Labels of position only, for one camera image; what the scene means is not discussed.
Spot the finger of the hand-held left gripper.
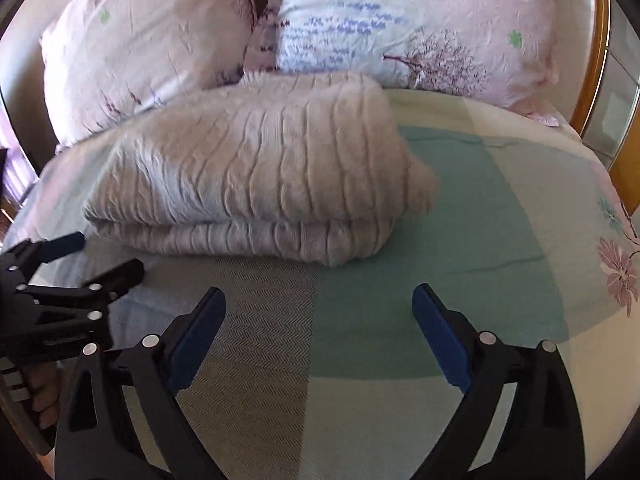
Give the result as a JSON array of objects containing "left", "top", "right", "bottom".
[
  {"left": 17, "top": 258, "right": 146, "bottom": 324},
  {"left": 0, "top": 232, "right": 87, "bottom": 287}
]

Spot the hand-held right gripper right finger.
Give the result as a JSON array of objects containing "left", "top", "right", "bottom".
[{"left": 411, "top": 284, "right": 586, "bottom": 480}]

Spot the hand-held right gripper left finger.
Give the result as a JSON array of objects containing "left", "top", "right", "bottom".
[{"left": 54, "top": 287, "right": 228, "bottom": 480}]

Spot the beige cable-knit sweater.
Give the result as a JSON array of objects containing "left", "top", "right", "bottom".
[{"left": 82, "top": 71, "right": 442, "bottom": 267}]

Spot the person's left hand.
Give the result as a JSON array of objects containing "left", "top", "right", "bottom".
[{"left": 29, "top": 361, "right": 67, "bottom": 432}]

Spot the pink floral bed sheet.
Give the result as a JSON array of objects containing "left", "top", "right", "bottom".
[{"left": 525, "top": 110, "right": 640, "bottom": 321}]

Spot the pink pillow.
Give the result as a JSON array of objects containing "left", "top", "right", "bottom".
[{"left": 41, "top": 0, "right": 261, "bottom": 146}]

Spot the floral tree print pillow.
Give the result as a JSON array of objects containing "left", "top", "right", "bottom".
[{"left": 244, "top": 0, "right": 561, "bottom": 116}]

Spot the wooden headboard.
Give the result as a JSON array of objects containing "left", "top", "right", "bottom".
[{"left": 570, "top": 0, "right": 612, "bottom": 136}]

